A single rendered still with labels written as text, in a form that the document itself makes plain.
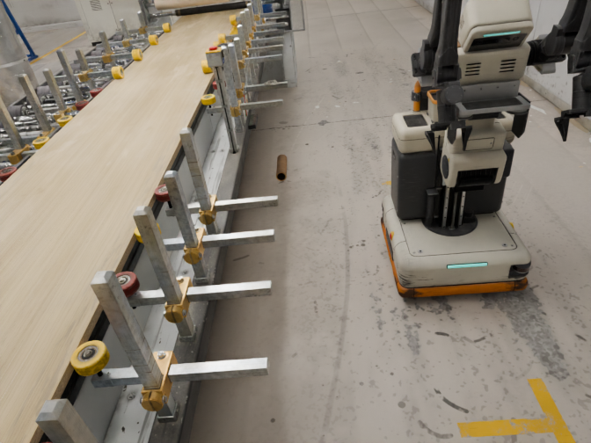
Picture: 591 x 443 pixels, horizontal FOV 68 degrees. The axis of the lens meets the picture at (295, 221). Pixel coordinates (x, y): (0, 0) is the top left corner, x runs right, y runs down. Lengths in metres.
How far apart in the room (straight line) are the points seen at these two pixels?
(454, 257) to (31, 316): 1.73
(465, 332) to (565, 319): 0.47
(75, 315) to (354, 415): 1.18
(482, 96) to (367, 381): 1.26
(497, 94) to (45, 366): 1.69
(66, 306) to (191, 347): 0.36
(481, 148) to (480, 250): 0.55
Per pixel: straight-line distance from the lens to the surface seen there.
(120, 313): 0.96
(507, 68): 1.87
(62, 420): 0.80
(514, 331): 2.33
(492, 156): 1.98
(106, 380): 1.22
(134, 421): 1.38
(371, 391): 2.03
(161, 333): 1.55
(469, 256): 2.24
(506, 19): 1.76
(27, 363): 1.26
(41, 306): 1.40
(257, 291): 1.26
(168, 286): 1.23
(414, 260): 2.18
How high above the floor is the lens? 1.70
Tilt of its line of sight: 35 degrees down
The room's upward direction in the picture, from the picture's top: 8 degrees counter-clockwise
